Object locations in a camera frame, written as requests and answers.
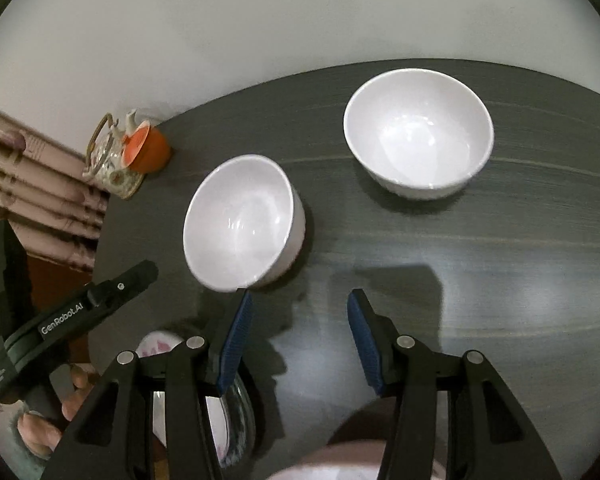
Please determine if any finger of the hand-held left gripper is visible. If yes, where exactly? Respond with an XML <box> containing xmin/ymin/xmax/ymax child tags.
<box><xmin>91</xmin><ymin>260</ymin><xmax>159</xmax><ymax>307</ymax></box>

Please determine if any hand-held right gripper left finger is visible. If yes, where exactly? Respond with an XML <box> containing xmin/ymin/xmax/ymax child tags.
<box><xmin>40</xmin><ymin>287</ymin><xmax>255</xmax><ymax>480</ymax></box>

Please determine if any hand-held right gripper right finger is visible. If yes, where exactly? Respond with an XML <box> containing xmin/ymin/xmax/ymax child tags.
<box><xmin>346</xmin><ymin>288</ymin><xmax>563</xmax><ymax>480</ymax></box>

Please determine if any white plate with pink flowers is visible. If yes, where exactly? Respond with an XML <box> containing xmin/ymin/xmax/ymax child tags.
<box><xmin>135</xmin><ymin>330</ymin><xmax>231</xmax><ymax>466</ymax></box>

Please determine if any plain white bowl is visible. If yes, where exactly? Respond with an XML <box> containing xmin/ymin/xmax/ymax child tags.
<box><xmin>182</xmin><ymin>154</ymin><xmax>307</xmax><ymax>293</ymax></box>

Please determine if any white bowl with pink base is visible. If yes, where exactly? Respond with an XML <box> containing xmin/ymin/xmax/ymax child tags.
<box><xmin>343</xmin><ymin>69</ymin><xmax>495</xmax><ymax>202</ymax></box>

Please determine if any person's left hand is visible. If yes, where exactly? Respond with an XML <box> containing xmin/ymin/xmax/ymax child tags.
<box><xmin>60</xmin><ymin>364</ymin><xmax>102</xmax><ymax>423</ymax></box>

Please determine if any fuzzy green garment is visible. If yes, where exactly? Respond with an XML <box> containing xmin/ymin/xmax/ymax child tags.
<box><xmin>0</xmin><ymin>375</ymin><xmax>66</xmax><ymax>476</ymax></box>

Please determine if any floral ceramic teapot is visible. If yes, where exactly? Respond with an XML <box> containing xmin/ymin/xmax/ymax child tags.
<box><xmin>82</xmin><ymin>109</ymin><xmax>148</xmax><ymax>198</ymax></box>

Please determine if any pinkish pleated curtain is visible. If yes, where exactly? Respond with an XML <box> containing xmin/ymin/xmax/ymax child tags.
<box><xmin>0</xmin><ymin>100</ymin><xmax>110</xmax><ymax>271</ymax></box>

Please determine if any orange cup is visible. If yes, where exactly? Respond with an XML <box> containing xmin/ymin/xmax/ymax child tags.
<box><xmin>121</xmin><ymin>125</ymin><xmax>172</xmax><ymax>173</ymax></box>

